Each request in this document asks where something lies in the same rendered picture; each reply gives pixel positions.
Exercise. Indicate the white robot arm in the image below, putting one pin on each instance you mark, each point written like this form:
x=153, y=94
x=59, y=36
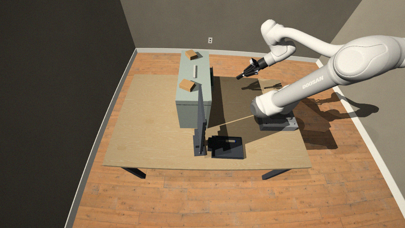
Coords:
x=356, y=61

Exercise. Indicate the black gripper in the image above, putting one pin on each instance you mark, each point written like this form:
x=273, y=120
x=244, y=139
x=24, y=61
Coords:
x=251, y=70

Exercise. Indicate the tan rectangular block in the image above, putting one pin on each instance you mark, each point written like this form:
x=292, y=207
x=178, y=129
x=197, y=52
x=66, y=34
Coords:
x=187, y=85

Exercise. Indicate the brown rectangular box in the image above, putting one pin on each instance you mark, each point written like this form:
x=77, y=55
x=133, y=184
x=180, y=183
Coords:
x=191, y=54

